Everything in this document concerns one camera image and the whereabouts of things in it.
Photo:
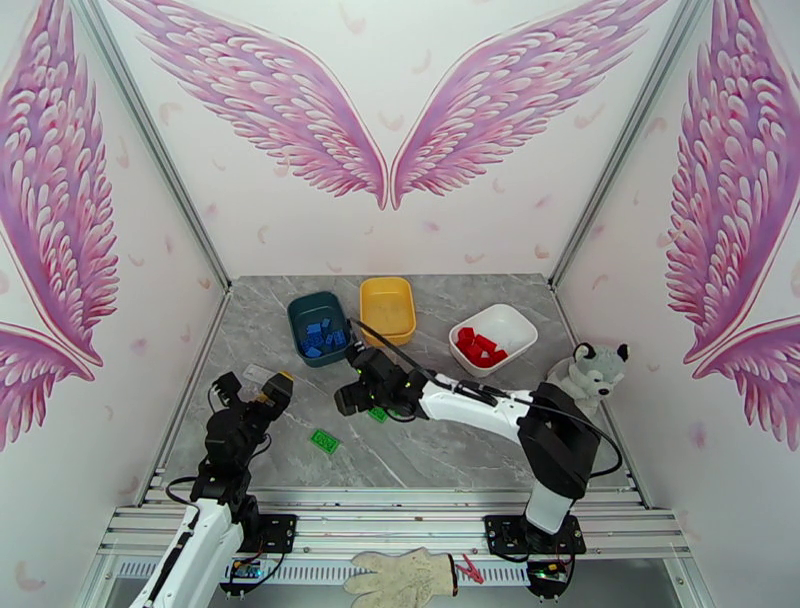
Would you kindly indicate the green lego brick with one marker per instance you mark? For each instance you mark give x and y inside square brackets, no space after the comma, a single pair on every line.
[377,414]
[324,442]

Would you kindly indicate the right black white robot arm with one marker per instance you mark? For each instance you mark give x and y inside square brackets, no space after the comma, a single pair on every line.
[556,437]

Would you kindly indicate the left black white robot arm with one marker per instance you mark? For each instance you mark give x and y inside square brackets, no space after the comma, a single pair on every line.
[187,550]

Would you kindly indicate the teal plastic container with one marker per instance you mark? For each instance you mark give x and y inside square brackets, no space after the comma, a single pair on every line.
[300,312]

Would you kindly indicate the yellow plastic container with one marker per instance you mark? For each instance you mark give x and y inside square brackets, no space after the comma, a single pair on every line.
[387,306]

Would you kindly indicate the left green circuit board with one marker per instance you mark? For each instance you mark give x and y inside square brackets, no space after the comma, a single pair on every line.
[245,570]

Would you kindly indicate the green circuit board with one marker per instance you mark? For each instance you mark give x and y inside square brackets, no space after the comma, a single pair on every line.
[547,572]
[245,570]

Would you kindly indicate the white plastic container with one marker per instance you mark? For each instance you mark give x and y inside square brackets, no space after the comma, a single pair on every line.
[512,328]

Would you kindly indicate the white knitted work glove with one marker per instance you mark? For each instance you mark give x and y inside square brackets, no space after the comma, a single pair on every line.
[403,572]

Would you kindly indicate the red crocodile clip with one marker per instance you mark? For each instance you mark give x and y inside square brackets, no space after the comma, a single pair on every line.
[469,570]

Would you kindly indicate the grey white husky plush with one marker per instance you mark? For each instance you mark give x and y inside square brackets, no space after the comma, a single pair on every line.
[594,375]

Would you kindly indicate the right green circuit board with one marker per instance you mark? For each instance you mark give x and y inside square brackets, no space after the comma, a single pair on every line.
[547,572]

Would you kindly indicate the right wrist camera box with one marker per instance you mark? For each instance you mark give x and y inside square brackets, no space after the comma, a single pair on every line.
[360,357]

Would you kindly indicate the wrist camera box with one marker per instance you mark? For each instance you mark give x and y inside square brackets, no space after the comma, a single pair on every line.
[360,357]
[226,384]

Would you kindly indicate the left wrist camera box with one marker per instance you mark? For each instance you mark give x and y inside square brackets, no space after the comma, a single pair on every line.
[226,384]

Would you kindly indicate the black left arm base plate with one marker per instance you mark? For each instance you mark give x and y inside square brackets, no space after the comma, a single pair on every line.
[281,531]

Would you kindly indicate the aluminium mounting rail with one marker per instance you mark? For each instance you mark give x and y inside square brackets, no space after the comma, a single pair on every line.
[387,525]

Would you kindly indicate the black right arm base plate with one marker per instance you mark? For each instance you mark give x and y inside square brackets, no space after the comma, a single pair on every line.
[500,534]

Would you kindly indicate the aluminium frame post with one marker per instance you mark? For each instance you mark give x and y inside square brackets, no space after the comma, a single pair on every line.
[150,137]
[631,137]

